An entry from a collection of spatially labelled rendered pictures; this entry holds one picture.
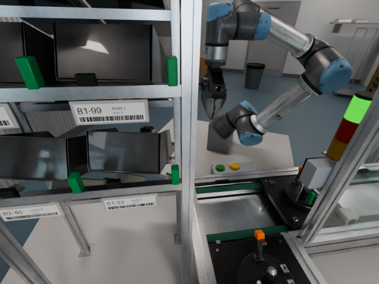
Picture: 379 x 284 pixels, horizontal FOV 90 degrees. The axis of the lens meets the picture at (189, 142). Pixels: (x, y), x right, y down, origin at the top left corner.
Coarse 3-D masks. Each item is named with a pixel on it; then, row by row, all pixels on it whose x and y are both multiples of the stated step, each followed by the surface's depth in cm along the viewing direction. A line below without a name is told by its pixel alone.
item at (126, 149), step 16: (112, 128) 43; (96, 144) 33; (112, 144) 33; (128, 144) 33; (144, 144) 33; (160, 144) 33; (96, 160) 34; (112, 160) 33; (128, 160) 33; (144, 160) 33; (160, 160) 34
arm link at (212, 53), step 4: (208, 48) 59; (212, 48) 58; (216, 48) 58; (220, 48) 58; (224, 48) 59; (208, 52) 60; (212, 52) 59; (216, 52) 59; (220, 52) 59; (224, 52) 59; (208, 56) 60; (212, 56) 60; (216, 56) 59; (220, 56) 59; (224, 56) 60; (208, 60) 62; (212, 60) 61; (216, 60) 60; (220, 60) 61; (224, 60) 62
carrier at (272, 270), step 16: (272, 240) 58; (224, 256) 54; (240, 256) 54; (272, 256) 52; (288, 256) 54; (224, 272) 51; (240, 272) 49; (256, 272) 49; (272, 272) 44; (288, 272) 48; (304, 272) 51
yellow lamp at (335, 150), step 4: (332, 140) 46; (336, 140) 44; (332, 144) 46; (336, 144) 44; (340, 144) 44; (344, 144) 43; (328, 148) 47; (332, 148) 45; (336, 148) 45; (340, 148) 44; (344, 148) 43; (328, 152) 47; (332, 152) 46; (336, 152) 45; (340, 152) 44; (328, 156) 47; (332, 156) 46; (336, 156) 45; (340, 156) 44; (336, 160) 45
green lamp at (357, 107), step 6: (354, 96) 40; (354, 102) 40; (360, 102) 38; (366, 102) 38; (348, 108) 41; (354, 108) 40; (360, 108) 39; (366, 108) 38; (348, 114) 41; (354, 114) 40; (360, 114) 39; (348, 120) 41; (354, 120) 40; (360, 120) 39
